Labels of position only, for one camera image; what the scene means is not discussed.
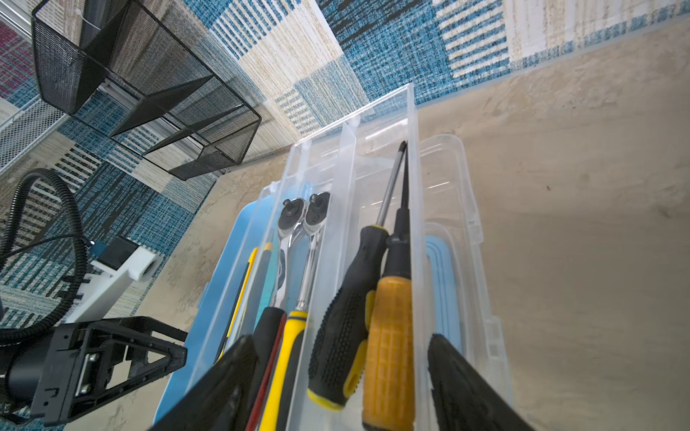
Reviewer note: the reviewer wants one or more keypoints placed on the light blue plastic tool box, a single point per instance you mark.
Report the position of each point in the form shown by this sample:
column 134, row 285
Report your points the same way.
column 352, row 159

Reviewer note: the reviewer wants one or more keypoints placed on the wooden handled screwdriver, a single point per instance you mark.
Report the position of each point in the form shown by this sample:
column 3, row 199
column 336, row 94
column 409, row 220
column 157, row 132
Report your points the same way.
column 389, row 394

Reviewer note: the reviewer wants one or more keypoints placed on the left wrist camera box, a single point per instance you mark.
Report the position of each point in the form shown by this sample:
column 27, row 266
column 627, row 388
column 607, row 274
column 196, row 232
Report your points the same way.
column 122, row 262

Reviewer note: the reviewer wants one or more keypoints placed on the white wire mesh basket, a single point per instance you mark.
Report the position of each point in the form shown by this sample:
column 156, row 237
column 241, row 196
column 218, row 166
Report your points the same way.
column 26, row 128

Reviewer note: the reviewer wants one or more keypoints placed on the teal utility knife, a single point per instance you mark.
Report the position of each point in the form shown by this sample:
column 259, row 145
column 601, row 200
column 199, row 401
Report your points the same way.
column 253, row 303

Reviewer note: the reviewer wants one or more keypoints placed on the black yellow small screwdriver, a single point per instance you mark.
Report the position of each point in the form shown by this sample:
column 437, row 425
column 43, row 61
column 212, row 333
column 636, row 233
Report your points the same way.
column 339, row 353

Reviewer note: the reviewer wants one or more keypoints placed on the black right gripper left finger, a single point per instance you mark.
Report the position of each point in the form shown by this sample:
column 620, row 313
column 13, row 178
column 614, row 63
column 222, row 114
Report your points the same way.
column 219, row 401

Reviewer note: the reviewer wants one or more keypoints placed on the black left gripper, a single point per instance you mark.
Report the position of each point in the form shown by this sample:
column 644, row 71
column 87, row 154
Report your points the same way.
column 81, row 367

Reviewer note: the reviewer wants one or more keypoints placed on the black wire mesh shelf rack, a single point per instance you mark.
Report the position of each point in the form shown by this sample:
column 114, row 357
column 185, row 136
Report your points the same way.
column 205, row 125

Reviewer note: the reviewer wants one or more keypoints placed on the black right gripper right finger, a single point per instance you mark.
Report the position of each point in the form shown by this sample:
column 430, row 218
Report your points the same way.
column 463, row 400

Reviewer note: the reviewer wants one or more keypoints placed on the yellow handled wrench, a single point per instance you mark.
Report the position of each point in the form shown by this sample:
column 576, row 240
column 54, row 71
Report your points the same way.
column 276, row 408

